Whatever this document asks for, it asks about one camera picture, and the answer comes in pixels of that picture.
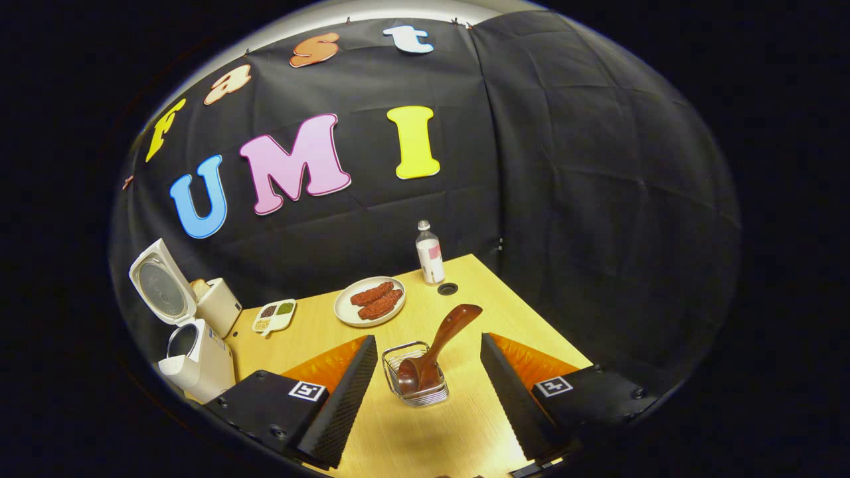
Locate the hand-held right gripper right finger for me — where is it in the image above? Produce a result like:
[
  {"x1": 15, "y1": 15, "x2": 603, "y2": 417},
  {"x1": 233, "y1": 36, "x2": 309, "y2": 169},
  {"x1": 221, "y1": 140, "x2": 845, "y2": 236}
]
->
[{"x1": 479, "y1": 333, "x2": 660, "y2": 463}]

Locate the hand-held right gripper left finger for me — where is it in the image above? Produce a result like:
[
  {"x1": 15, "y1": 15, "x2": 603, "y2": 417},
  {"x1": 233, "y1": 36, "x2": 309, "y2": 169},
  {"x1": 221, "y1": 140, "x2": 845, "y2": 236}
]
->
[{"x1": 205, "y1": 335, "x2": 379, "y2": 470}]

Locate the wire chopstick holder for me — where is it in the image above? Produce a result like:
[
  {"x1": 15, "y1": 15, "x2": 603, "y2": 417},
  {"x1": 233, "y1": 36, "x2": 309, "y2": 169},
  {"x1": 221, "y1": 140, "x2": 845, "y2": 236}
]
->
[{"x1": 382, "y1": 341, "x2": 450, "y2": 407}]

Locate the brown wooden spoon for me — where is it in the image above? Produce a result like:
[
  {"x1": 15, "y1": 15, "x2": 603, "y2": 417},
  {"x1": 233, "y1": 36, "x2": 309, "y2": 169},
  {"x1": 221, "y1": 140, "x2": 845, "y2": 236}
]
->
[{"x1": 397, "y1": 304, "x2": 483, "y2": 396}]

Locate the white rice cooker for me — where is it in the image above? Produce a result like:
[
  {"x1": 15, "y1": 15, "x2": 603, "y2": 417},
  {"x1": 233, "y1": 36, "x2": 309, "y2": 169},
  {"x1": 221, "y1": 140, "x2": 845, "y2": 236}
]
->
[{"x1": 129, "y1": 238, "x2": 237, "y2": 405}]

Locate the white round plate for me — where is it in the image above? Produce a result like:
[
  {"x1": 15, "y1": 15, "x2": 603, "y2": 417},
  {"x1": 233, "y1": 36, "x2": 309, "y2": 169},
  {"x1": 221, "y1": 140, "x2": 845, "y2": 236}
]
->
[{"x1": 333, "y1": 276, "x2": 406, "y2": 328}]

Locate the red meat patty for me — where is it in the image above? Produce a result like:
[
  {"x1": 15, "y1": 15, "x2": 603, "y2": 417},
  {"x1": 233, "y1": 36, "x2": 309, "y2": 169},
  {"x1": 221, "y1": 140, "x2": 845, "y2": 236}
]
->
[
  {"x1": 357, "y1": 289, "x2": 404, "y2": 321},
  {"x1": 350, "y1": 281, "x2": 394, "y2": 307}
]

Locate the white divided bean dish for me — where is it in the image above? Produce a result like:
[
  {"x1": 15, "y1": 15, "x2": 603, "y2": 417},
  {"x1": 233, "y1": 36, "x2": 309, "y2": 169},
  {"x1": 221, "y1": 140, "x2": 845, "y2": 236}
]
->
[{"x1": 252, "y1": 299, "x2": 298, "y2": 336}]

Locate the white toaster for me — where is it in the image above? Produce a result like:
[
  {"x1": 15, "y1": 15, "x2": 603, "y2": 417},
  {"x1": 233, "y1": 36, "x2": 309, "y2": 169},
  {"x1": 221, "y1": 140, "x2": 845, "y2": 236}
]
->
[{"x1": 193, "y1": 278, "x2": 243, "y2": 339}]

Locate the clear bottle with pink label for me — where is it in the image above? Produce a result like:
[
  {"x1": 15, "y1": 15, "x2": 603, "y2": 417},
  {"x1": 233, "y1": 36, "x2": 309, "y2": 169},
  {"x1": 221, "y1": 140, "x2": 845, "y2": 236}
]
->
[{"x1": 416, "y1": 220, "x2": 446, "y2": 286}]

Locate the black backdrop cloth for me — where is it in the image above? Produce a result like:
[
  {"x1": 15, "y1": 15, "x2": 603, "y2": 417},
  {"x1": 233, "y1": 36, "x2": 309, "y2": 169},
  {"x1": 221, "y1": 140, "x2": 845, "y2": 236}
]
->
[{"x1": 110, "y1": 10, "x2": 741, "y2": 426}]

